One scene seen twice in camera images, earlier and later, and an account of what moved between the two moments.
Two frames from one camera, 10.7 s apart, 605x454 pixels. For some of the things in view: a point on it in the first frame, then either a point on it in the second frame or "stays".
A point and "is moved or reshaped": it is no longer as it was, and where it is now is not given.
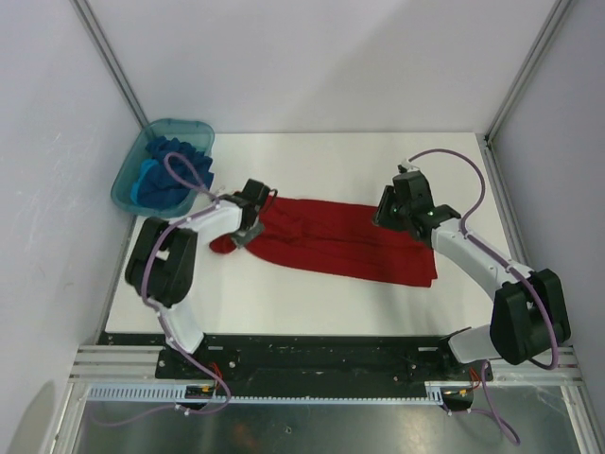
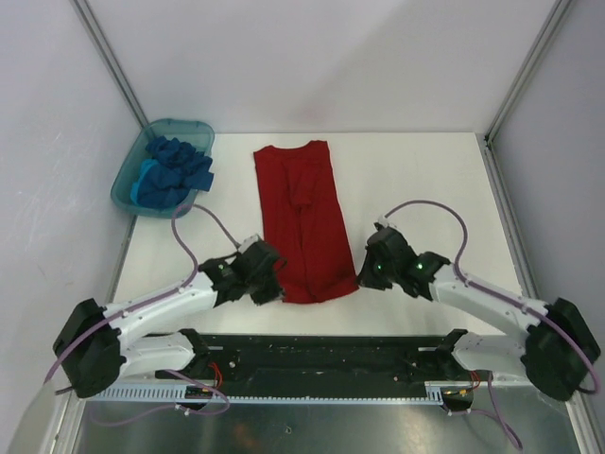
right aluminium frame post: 558,10 stays
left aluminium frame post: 103,50 stays
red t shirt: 337,238 is moved or reshaped
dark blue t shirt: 159,188 stays
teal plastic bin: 198,134 stays
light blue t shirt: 146,165 stays
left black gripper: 241,238 → 272,292
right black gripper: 381,216 → 366,276
